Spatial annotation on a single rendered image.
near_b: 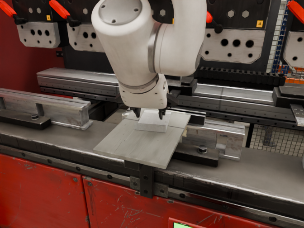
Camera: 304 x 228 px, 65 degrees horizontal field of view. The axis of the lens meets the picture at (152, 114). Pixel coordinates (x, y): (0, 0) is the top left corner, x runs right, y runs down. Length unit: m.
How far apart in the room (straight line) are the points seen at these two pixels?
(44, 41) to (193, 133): 0.56
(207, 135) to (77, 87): 0.70
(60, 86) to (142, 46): 0.94
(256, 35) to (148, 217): 0.63
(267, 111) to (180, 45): 0.68
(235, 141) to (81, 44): 0.55
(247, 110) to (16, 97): 0.90
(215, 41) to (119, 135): 0.34
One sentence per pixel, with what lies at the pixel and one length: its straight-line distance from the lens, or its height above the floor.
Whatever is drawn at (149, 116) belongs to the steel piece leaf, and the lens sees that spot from 0.71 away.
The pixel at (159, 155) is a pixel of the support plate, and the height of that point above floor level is 1.00.
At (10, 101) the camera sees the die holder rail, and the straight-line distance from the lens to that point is 1.13.
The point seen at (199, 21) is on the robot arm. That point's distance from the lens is 0.34.
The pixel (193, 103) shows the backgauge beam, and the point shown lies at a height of 0.93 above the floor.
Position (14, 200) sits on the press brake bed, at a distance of 1.26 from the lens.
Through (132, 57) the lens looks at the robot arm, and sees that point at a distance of 0.36.
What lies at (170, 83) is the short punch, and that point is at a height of 1.09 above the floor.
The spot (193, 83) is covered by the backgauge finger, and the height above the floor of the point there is 1.02.
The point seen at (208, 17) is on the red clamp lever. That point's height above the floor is 1.28.
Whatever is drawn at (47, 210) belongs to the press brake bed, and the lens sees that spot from 1.15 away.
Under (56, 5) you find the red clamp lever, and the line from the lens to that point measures 0.77.
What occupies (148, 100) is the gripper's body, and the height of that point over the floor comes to 1.13.
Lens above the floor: 1.32
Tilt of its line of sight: 26 degrees down
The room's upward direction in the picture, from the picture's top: straight up
